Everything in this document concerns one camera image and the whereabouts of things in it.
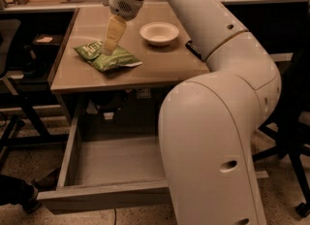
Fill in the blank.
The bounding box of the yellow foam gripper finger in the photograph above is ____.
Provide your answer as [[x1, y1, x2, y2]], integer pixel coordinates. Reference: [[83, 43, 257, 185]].
[[102, 15, 127, 55]]

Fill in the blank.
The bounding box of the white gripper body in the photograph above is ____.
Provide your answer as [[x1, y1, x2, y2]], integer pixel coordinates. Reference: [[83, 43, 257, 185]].
[[109, 0, 143, 21]]

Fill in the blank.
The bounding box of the green jalapeno chip bag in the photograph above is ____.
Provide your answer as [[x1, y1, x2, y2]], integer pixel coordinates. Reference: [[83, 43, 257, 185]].
[[75, 41, 142, 73]]

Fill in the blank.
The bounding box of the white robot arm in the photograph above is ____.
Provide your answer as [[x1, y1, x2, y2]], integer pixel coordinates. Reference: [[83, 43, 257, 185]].
[[108, 0, 281, 225]]

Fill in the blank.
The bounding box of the grey drawer cabinet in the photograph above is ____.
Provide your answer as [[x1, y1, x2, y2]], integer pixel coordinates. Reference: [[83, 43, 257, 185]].
[[49, 2, 208, 119]]

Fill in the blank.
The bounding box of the open grey top drawer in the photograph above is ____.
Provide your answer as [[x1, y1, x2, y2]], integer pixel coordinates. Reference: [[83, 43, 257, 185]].
[[39, 102, 263, 225]]

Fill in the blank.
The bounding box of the white bowl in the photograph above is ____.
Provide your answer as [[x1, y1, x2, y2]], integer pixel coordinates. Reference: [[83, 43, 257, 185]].
[[139, 22, 179, 47]]

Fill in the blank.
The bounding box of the black box under desk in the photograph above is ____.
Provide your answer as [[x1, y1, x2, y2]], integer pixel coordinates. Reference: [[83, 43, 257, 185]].
[[31, 34, 63, 61]]

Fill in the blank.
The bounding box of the black snack bar wrapper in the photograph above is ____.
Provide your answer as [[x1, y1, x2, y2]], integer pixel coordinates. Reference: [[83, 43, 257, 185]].
[[185, 41, 202, 60]]

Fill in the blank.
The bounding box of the grey office chair left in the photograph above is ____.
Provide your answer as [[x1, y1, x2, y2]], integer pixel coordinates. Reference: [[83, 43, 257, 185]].
[[0, 19, 20, 159]]

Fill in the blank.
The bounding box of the black shoe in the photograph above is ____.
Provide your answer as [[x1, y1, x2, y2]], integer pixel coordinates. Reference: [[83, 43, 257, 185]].
[[0, 175, 41, 214]]

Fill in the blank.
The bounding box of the black office chair right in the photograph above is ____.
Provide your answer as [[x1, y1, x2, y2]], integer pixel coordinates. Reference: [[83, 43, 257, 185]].
[[253, 49, 310, 217]]

